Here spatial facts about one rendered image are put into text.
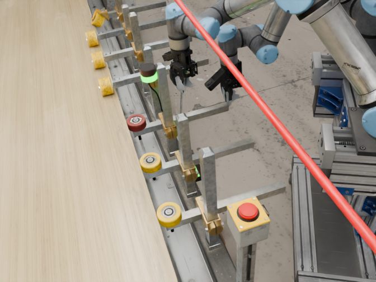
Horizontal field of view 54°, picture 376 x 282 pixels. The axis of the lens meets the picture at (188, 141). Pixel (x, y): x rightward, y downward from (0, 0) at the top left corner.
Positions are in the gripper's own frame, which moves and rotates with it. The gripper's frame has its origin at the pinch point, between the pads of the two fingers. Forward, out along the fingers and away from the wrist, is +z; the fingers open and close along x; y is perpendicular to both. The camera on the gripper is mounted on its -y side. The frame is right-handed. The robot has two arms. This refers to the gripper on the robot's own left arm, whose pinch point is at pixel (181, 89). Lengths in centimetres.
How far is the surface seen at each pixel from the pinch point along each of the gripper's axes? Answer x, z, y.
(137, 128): -20.9, 11.8, -4.7
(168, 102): -8.3, 1.2, 1.8
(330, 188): -51, -63, 95
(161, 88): -9.8, -6.0, 1.3
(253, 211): -34, -22, 72
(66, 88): -31, 11, -53
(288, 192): 60, 101, 17
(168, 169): -22.5, 16.4, 18.6
